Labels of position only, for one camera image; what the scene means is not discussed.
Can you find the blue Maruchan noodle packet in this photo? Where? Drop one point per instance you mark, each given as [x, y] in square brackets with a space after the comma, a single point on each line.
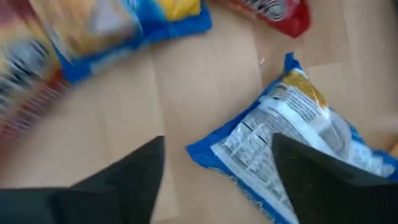
[87, 28]
[180, 28]
[248, 146]

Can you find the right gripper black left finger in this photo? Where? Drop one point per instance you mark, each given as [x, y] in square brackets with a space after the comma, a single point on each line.
[124, 186]

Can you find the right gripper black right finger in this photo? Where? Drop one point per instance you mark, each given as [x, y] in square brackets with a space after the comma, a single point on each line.
[326, 193]

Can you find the orange Maruchan noodle packet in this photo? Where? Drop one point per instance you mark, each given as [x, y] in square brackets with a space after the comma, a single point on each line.
[21, 62]

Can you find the red Maruchan noodle packet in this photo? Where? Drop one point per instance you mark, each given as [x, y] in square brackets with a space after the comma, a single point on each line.
[292, 25]

